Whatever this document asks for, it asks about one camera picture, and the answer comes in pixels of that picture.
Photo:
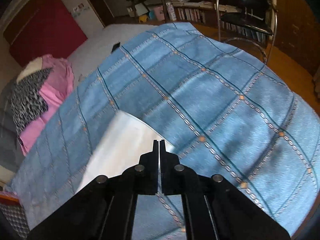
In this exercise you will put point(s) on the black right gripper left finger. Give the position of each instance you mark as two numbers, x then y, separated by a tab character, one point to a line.
142	178

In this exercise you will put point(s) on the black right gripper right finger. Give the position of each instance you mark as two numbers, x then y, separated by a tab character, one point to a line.
176	178

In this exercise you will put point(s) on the white pants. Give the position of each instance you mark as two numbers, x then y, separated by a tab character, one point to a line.
121	146

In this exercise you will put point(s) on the pink garment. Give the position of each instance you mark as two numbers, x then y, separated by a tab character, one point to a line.
57	87

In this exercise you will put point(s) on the grey pillow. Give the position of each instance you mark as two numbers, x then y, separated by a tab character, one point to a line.
11	153

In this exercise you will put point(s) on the small black object on bed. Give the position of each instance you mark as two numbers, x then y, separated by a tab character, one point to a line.
115	47

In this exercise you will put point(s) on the leopard print garment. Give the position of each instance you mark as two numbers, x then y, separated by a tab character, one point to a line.
26	102

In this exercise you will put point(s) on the dark shelf with bottles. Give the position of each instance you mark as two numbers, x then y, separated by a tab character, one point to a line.
154	9

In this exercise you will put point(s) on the wooden bookshelf with books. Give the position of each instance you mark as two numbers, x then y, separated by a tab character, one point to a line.
203	12

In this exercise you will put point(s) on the black metal chair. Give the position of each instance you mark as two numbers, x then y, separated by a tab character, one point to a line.
257	16

